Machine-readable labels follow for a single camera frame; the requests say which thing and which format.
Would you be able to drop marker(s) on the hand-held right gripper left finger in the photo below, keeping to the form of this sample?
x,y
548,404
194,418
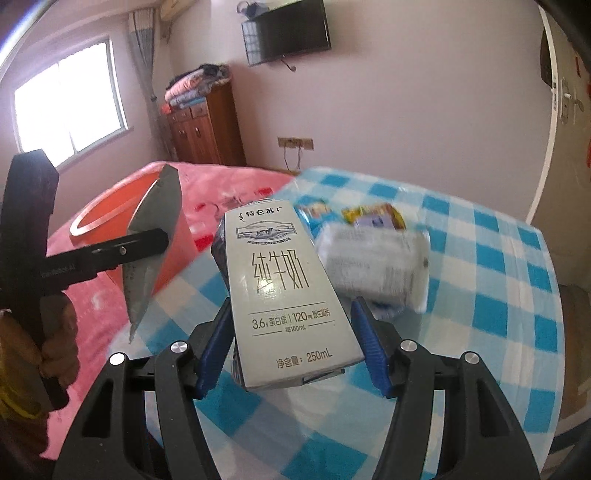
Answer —
x,y
217,346

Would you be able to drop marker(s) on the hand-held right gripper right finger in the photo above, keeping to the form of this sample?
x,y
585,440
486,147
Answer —
x,y
367,341

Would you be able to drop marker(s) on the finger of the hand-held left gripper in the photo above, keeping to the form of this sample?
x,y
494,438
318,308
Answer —
x,y
138,244

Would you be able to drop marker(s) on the long foil wrapper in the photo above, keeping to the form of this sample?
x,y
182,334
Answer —
x,y
157,207

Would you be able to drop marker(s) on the orange plastic bucket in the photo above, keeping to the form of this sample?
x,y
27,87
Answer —
x,y
115,207

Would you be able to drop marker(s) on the white milk carton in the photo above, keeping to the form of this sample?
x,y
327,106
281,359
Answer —
x,y
374,263
281,286

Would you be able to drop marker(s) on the person's left forearm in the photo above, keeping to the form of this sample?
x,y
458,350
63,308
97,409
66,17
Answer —
x,y
14,369

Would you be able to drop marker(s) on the person's left hand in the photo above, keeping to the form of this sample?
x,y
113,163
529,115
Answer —
x,y
62,350

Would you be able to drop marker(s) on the pink blanket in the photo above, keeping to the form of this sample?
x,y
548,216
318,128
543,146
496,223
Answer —
x,y
92,314

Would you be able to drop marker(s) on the window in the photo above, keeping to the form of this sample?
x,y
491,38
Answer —
x,y
69,101

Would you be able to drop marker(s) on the blue white checked tablecloth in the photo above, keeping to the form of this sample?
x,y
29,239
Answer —
x,y
485,277

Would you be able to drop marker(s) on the brown wooden cabinet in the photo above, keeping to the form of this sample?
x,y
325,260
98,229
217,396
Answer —
x,y
207,129

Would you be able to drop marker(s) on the grey curtain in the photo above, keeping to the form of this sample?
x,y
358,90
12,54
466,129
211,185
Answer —
x,y
147,83

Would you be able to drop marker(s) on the pile of folded blankets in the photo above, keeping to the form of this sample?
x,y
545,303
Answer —
x,y
194,85

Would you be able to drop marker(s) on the air conditioner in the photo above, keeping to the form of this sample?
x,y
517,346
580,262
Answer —
x,y
178,8

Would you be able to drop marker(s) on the cream door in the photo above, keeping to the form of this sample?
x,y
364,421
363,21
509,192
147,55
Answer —
x,y
563,161

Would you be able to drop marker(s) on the wall socket strip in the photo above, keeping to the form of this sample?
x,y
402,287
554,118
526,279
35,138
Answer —
x,y
295,142

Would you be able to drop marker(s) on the wall television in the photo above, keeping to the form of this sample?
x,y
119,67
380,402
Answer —
x,y
295,32

